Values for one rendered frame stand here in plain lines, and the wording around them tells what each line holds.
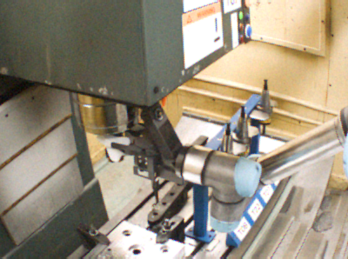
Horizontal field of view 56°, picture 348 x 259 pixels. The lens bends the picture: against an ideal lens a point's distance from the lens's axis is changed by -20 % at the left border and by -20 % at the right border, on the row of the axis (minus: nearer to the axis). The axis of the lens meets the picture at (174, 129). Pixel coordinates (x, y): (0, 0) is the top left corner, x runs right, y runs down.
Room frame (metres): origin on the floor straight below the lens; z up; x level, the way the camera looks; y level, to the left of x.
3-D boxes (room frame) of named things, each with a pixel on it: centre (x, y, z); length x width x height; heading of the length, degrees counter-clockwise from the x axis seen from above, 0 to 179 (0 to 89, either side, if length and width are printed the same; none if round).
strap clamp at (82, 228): (0.83, 0.28, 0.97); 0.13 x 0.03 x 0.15; 56
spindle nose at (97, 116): (0.76, 0.14, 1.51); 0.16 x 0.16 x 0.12
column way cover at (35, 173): (1.01, 0.51, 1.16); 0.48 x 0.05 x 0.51; 146
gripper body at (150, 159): (0.70, 0.03, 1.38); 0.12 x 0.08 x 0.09; 61
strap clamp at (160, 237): (0.85, 0.03, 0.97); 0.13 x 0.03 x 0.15; 146
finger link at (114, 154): (0.73, 0.13, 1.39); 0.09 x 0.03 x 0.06; 74
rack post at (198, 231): (0.91, -0.07, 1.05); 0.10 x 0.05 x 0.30; 56
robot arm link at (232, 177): (0.63, -0.11, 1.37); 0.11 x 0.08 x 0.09; 61
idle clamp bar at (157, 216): (1.05, 0.03, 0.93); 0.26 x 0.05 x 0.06; 151
